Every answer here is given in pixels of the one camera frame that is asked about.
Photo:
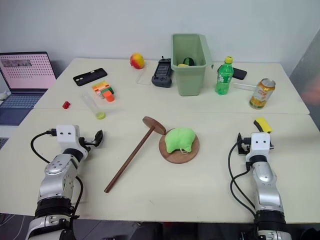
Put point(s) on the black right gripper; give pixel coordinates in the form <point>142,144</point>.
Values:
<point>245,147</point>

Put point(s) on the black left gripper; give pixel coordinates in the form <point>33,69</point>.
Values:
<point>86,144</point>

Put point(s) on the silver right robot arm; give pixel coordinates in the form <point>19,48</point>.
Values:
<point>266,185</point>

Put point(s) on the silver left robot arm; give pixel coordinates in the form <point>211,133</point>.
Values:
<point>57,175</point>

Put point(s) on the brown wooden rod with disc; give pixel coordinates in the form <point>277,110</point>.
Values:
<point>135,152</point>

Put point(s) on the green plush toy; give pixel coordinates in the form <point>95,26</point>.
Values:
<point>178,140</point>

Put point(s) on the round wooden board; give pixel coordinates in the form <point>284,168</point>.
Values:
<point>178,156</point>

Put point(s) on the yellow and black sponge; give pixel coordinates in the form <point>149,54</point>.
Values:
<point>263,125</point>

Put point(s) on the clear tube with green cap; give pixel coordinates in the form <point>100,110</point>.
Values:
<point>93,105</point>

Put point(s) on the orange toy block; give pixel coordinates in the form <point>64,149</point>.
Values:
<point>109,96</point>

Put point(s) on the small red block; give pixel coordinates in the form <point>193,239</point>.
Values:
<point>66,105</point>

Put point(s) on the yellow and orange drink can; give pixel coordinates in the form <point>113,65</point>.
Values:
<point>262,95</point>

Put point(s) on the stack of coloured toy blocks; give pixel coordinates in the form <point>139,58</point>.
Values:
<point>102,87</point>

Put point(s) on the clear plastic ruler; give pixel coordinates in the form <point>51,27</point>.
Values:
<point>243,86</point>

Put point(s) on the black phone case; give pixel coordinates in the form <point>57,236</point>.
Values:
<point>90,77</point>

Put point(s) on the green soda bottle yellow cap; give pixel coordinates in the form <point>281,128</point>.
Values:
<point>223,80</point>

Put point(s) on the black smartphone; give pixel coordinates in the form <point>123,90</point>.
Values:
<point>239,73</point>

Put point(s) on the clear phone case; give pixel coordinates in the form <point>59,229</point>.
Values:
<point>144,77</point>

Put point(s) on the grey partition panel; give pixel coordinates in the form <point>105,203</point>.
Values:
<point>306,75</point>

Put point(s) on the red and yellow mango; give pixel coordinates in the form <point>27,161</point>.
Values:
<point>136,60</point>

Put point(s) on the black handheld game controller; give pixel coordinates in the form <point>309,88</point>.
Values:
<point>162,73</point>

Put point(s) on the green plastic bin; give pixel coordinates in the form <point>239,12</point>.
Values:
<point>188,80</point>

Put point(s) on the blue laptop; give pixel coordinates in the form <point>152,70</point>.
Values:
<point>25,75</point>

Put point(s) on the dark rounded shape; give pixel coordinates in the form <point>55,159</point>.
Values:
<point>146,231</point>

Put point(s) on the black and green round object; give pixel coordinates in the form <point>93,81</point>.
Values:
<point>189,61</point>

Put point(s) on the yellow object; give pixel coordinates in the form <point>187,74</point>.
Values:
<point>182,65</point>

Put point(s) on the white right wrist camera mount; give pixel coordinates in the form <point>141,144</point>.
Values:
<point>260,143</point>

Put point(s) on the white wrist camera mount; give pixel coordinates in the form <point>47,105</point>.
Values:
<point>65,136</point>
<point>260,143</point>

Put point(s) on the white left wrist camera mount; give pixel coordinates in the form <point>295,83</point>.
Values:
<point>65,136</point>

